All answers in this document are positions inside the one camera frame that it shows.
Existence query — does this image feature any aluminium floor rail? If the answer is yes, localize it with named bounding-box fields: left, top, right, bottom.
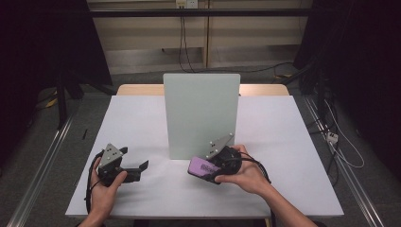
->
left=302, top=94, right=386, bottom=227
left=6, top=114, right=76, bottom=227

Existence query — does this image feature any black floor cable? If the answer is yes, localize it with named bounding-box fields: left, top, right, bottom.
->
left=188, top=61, right=296, bottom=75

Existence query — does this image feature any white cable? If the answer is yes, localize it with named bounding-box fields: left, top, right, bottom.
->
left=323, top=98, right=366, bottom=169

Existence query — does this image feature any white whiteboard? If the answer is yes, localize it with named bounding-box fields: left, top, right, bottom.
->
left=163, top=73, right=241, bottom=161

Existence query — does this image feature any black metal stand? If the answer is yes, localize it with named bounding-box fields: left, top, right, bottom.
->
left=282, top=60, right=329, bottom=129
left=54, top=70, right=85, bottom=131

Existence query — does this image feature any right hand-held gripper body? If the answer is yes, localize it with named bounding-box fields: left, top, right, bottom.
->
left=204, top=132, right=244, bottom=177

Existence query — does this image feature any white wall outlet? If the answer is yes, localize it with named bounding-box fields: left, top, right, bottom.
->
left=175, top=0, right=200, bottom=9

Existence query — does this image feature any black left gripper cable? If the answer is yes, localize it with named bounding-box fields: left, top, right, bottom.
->
left=83, top=150, right=106, bottom=216

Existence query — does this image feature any person's left hand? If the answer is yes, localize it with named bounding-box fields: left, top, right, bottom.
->
left=89, top=156, right=129, bottom=219

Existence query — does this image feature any black hanging cable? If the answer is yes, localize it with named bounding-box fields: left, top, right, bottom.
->
left=178, top=15, right=198, bottom=74

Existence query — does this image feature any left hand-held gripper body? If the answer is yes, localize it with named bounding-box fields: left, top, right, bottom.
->
left=96, top=143, right=128, bottom=187

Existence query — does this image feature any purple whiteboard eraser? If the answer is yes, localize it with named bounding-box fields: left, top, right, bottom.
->
left=186, top=156, right=222, bottom=185

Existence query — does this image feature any black horizontal bar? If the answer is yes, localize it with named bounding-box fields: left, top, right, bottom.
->
left=89, top=8, right=316, bottom=18

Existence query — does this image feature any white table cover sheet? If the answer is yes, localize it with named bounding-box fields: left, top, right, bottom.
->
left=65, top=95, right=344, bottom=219

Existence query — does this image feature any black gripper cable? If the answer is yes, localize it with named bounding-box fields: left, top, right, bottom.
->
left=233, top=150, right=277, bottom=227
left=83, top=150, right=106, bottom=216

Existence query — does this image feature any person's right hand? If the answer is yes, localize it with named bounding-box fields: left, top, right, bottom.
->
left=215, top=144, right=274, bottom=197

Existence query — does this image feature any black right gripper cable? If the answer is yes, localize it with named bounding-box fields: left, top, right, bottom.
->
left=233, top=150, right=277, bottom=227

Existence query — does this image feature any black curtain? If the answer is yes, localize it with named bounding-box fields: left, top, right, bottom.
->
left=292, top=0, right=401, bottom=181
left=0, top=0, right=113, bottom=171

